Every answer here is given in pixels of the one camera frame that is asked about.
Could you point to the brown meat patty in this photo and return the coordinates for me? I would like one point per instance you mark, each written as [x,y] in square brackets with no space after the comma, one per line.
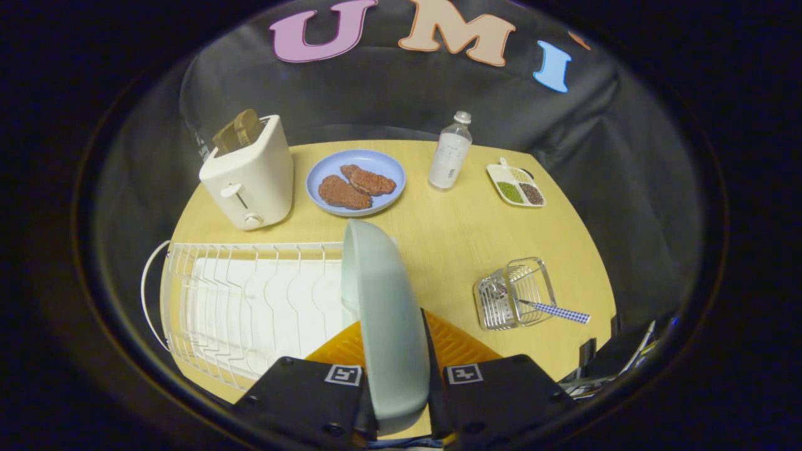
[343,193]
[368,180]

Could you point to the white divided spice tray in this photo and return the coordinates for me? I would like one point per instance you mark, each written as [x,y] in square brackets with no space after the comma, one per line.
[516,185]

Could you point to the blue plate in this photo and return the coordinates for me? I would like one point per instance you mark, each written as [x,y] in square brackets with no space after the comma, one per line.
[355,181]

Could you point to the clear plastic bottle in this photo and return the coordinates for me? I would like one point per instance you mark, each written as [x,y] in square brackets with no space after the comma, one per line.
[449,153]

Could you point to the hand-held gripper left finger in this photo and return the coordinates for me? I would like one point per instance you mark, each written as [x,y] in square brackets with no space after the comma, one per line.
[301,394]

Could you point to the pale green plate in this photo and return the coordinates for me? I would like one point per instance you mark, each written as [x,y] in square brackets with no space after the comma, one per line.
[386,326]

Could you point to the brown toast slice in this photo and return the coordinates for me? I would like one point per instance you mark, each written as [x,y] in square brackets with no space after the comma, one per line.
[248,127]
[223,139]

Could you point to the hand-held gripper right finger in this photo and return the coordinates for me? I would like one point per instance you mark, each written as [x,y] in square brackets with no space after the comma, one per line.
[501,394]

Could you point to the white toaster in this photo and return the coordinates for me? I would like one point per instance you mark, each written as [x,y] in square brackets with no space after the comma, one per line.
[250,178]

